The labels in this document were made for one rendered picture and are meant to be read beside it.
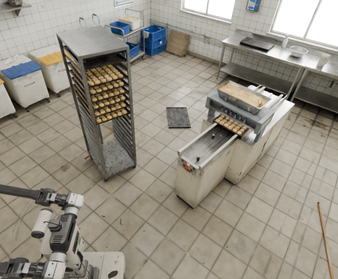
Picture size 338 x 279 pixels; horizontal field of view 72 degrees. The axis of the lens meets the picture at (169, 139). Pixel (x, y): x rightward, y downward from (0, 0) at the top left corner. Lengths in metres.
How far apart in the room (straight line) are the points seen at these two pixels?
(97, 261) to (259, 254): 1.76
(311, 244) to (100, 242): 2.45
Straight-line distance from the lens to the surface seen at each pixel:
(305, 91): 5.76
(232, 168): 3.23
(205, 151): 2.63
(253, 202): 3.43
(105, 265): 2.60
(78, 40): 2.55
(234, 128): 2.94
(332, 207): 3.93
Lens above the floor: 2.69
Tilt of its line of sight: 43 degrees down
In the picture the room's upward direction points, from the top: 4 degrees clockwise
